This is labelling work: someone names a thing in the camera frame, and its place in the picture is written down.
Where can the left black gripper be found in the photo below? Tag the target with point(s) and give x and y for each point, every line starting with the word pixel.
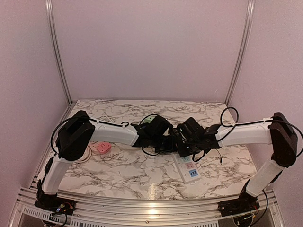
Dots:
pixel 171 147

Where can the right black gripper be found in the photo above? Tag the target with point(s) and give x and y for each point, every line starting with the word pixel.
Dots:
pixel 182 152

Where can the white long power strip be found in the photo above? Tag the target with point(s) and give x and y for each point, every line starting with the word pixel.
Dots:
pixel 187 169

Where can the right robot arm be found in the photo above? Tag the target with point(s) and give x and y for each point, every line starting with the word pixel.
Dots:
pixel 275 131

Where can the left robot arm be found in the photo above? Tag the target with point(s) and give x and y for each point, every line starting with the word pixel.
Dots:
pixel 75 133

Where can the light green USB adapter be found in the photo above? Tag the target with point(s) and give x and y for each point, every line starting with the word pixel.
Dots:
pixel 148 119

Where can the pink round power strip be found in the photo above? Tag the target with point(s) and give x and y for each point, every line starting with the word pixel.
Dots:
pixel 100 148

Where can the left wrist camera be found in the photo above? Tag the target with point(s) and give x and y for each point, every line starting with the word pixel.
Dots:
pixel 158 126

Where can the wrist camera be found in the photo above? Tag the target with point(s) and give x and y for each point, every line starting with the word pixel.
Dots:
pixel 191 129
pixel 158 126

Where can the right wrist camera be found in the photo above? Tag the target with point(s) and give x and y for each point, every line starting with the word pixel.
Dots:
pixel 191 129

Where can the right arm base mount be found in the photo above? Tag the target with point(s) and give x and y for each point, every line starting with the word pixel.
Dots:
pixel 236 206

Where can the front aluminium rail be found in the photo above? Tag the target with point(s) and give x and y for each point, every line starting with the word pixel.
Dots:
pixel 98 211

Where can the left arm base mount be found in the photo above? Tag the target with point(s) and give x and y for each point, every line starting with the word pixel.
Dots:
pixel 53 204

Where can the right aluminium frame post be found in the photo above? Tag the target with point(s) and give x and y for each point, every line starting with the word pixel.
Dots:
pixel 242 49

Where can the aluminium frame post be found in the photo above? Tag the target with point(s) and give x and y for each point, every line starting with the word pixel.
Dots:
pixel 242 49
pixel 56 49

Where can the left aluminium frame post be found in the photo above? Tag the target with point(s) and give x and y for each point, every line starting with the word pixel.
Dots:
pixel 56 49

